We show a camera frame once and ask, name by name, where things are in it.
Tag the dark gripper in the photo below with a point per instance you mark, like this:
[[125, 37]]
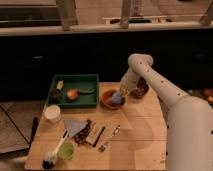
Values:
[[141, 89]]

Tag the blue sponge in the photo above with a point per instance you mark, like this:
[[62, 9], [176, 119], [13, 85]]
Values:
[[116, 98]]

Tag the red bowl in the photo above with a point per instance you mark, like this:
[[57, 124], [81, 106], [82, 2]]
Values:
[[105, 100]]

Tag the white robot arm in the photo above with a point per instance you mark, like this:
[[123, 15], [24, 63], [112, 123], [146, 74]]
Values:
[[189, 144]]

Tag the silver fork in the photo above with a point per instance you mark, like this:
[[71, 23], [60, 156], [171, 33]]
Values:
[[104, 146]]

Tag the green cucumber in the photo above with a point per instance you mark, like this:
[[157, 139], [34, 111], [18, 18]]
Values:
[[86, 91]]

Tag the white box with black pen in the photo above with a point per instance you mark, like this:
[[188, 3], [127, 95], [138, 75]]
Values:
[[95, 132]]

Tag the orange peach fruit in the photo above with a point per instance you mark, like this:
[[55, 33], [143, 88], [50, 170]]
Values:
[[72, 94]]

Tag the green plastic tray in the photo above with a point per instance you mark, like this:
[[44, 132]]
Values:
[[82, 81]]

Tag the grey triangular cloth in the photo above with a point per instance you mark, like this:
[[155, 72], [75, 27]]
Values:
[[74, 127]]

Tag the brown patterned packet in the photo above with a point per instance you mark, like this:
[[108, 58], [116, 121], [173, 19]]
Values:
[[80, 138]]

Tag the dark round item in tray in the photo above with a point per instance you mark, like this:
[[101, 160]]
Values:
[[55, 95]]

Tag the white cup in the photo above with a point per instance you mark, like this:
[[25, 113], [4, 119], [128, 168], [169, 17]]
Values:
[[53, 113]]

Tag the green cup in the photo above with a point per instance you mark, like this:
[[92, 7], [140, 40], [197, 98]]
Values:
[[66, 151]]

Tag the white dish brush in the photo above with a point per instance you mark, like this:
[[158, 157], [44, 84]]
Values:
[[50, 158]]

